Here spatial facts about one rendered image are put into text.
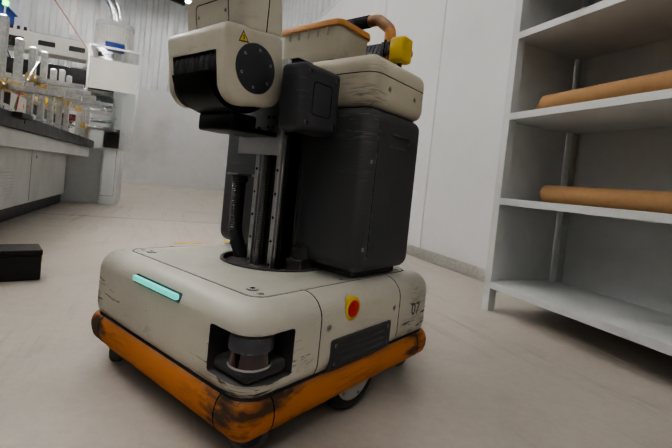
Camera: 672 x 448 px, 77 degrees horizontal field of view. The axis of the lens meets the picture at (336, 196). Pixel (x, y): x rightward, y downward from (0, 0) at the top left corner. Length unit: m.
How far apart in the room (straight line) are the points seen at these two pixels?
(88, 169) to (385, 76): 4.78
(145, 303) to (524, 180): 1.71
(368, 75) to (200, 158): 10.80
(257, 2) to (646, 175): 1.71
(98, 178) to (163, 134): 6.31
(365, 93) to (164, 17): 11.40
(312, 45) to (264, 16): 0.27
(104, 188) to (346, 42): 4.48
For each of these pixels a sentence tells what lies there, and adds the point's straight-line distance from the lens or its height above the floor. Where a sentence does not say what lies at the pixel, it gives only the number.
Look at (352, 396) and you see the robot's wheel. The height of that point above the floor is 0.03.
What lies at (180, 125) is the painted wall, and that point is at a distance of 11.72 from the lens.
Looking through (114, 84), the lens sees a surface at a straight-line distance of 5.42.
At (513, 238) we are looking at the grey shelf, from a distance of 2.15.
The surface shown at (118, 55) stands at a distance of 5.49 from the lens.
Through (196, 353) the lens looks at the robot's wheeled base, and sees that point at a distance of 0.86.
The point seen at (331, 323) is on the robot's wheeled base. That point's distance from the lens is 0.88.
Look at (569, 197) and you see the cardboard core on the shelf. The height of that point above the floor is 0.55.
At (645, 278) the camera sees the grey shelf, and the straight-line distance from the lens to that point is 2.14.
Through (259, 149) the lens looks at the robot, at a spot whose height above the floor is 0.57.
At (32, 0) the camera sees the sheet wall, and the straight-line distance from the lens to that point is 12.58.
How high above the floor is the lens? 0.50
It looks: 2 degrees down
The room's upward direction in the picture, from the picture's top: 6 degrees clockwise
